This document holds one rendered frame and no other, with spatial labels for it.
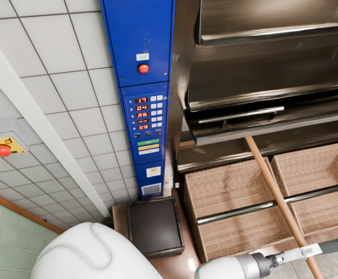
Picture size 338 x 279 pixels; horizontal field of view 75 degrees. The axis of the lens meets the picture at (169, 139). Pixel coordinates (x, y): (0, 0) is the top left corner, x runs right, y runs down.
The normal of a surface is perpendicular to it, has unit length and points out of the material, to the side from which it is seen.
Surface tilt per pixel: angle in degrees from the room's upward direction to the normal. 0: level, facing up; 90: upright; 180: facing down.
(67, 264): 15
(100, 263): 26
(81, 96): 90
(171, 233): 0
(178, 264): 0
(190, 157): 70
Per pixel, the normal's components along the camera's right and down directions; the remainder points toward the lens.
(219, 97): 0.23, 0.58
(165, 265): 0.04, -0.55
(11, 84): 0.23, 0.82
